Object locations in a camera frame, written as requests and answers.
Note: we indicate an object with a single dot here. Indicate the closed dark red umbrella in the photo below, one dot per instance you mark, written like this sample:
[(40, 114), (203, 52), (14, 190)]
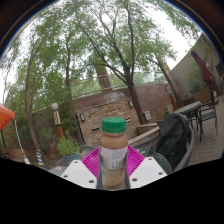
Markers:
[(203, 71)]

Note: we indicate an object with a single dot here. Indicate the white umbrella pole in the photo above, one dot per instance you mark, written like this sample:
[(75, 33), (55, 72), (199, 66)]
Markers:
[(20, 141)]

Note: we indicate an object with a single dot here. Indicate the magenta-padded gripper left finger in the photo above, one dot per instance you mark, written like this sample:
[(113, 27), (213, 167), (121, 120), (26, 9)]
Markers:
[(78, 173)]

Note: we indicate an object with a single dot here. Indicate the green-capped brown drink bottle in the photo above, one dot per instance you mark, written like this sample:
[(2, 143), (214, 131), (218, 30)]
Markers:
[(113, 150)]

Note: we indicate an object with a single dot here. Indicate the black metal chair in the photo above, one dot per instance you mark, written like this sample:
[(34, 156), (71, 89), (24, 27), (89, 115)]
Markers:
[(209, 115)]

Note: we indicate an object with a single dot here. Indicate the wooden globe lamp post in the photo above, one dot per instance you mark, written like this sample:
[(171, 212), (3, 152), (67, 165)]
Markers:
[(170, 95), (57, 123)]

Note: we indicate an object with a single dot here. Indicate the black jacket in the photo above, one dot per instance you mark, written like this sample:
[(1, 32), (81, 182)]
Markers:
[(173, 136)]

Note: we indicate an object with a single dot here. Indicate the potted green plant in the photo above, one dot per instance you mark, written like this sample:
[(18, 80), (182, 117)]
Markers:
[(68, 146)]

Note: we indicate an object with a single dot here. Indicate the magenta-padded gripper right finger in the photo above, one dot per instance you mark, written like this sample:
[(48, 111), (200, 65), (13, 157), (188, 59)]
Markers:
[(148, 171)]

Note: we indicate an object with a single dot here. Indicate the dark-trunked tree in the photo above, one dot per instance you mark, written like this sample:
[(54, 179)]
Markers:
[(135, 100)]

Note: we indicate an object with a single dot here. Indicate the blue and yellow cone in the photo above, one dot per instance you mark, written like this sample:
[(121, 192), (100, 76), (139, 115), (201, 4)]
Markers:
[(40, 158)]

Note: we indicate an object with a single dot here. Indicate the grey wall box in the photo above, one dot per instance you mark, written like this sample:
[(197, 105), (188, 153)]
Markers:
[(147, 115)]

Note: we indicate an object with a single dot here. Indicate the wall lantern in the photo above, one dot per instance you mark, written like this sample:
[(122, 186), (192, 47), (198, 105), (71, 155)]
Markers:
[(82, 117), (130, 104)]

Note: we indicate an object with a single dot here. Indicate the dark round patio table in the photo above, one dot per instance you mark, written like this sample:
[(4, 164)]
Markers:
[(188, 108)]

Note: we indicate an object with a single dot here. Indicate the orange patio umbrella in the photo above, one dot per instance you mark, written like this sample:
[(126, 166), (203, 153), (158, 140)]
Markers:
[(6, 116)]

